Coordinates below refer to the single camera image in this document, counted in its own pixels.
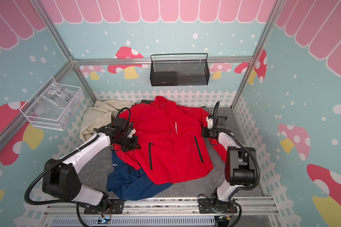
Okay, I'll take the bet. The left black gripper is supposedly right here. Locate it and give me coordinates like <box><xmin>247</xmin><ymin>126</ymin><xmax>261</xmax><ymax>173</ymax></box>
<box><xmin>114</xmin><ymin>134</ymin><xmax>141</xmax><ymax>152</ymax></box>

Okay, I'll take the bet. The red jacket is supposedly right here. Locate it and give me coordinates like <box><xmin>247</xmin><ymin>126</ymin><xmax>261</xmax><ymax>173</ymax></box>
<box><xmin>114</xmin><ymin>96</ymin><xmax>214</xmax><ymax>184</ymax></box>

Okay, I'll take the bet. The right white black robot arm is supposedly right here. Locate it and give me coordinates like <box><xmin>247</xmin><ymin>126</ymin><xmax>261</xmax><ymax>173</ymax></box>
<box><xmin>198</xmin><ymin>101</ymin><xmax>260</xmax><ymax>214</ymax></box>

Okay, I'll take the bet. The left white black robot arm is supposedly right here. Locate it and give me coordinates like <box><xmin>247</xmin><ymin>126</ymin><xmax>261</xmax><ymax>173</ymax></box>
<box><xmin>24</xmin><ymin>107</ymin><xmax>141</xmax><ymax>213</ymax></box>

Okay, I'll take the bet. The navy blue jacket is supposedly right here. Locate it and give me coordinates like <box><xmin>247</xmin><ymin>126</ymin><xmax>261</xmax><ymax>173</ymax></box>
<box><xmin>107</xmin><ymin>151</ymin><xmax>172</xmax><ymax>201</ymax></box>

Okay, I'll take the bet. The cream beige jacket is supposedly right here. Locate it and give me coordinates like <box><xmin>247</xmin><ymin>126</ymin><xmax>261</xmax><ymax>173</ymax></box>
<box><xmin>79</xmin><ymin>99</ymin><xmax>135</xmax><ymax>142</ymax></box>

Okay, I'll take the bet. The black fabric case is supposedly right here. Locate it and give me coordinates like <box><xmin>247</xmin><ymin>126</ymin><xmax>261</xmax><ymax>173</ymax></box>
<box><xmin>140</xmin><ymin>100</ymin><xmax>154</xmax><ymax>105</ymax></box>

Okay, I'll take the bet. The black box in basket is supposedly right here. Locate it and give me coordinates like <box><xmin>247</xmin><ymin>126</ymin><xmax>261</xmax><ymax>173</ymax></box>
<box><xmin>150</xmin><ymin>72</ymin><xmax>178</xmax><ymax>87</ymax></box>

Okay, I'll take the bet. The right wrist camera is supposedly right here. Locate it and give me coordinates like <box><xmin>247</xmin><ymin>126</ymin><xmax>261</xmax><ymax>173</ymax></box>
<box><xmin>206</xmin><ymin>114</ymin><xmax>217</xmax><ymax>129</ymax></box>

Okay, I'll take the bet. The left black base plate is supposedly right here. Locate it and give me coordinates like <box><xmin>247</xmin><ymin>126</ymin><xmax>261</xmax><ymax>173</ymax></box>
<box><xmin>84</xmin><ymin>199</ymin><xmax>125</xmax><ymax>215</ymax></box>

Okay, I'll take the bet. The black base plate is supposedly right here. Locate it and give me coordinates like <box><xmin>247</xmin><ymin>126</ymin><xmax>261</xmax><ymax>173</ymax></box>
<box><xmin>198</xmin><ymin>198</ymin><xmax>238</xmax><ymax>214</ymax></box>
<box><xmin>84</xmin><ymin>199</ymin><xmax>125</xmax><ymax>215</ymax></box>

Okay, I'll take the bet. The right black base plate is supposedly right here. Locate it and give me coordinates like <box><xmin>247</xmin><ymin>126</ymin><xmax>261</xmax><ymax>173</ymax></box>
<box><xmin>198</xmin><ymin>198</ymin><xmax>238</xmax><ymax>214</ymax></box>

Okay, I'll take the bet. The black wire mesh basket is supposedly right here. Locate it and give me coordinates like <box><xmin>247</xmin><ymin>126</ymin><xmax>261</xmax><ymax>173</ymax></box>
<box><xmin>150</xmin><ymin>53</ymin><xmax>210</xmax><ymax>86</ymax></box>

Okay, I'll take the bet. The white wire basket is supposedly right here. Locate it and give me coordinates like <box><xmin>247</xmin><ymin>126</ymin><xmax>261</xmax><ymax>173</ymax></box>
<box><xmin>20</xmin><ymin>78</ymin><xmax>85</xmax><ymax>131</ymax></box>

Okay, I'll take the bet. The aluminium front rail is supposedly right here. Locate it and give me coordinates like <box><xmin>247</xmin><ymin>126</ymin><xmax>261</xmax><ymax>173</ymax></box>
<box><xmin>39</xmin><ymin>196</ymin><xmax>285</xmax><ymax>227</ymax></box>

